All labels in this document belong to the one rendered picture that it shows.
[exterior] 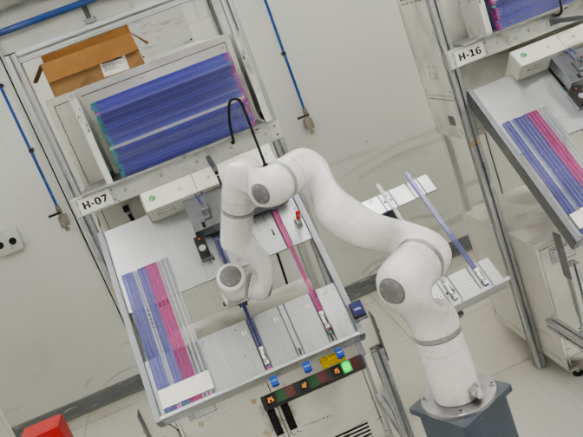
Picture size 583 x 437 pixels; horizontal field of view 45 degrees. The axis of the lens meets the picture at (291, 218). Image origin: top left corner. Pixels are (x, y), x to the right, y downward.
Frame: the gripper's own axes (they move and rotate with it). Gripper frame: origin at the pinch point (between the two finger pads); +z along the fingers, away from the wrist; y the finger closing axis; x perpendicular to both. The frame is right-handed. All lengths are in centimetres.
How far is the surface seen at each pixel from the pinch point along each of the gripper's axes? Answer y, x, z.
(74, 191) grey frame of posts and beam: 39, -60, 1
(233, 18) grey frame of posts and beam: -34, -89, -18
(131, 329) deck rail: 36.5, -5.5, 0.6
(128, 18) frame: -1, -99, -26
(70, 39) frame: 20, -99, -26
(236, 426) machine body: 19, 32, 38
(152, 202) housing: 15.7, -44.3, 0.0
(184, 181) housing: 2.9, -47.3, 0.5
